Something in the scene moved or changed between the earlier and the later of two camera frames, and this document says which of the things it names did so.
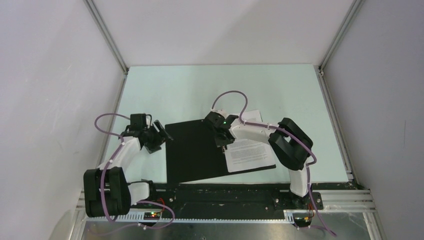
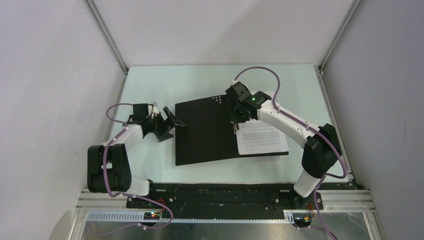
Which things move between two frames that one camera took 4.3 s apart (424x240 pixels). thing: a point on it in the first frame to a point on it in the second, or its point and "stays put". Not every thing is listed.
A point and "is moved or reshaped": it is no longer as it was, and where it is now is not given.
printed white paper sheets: x=248 y=153 is moved or reshaped
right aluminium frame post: x=357 y=5 stays put
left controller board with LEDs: x=151 y=215 stays put
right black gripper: x=220 y=142 to x=233 y=118
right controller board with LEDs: x=302 y=221 stays put
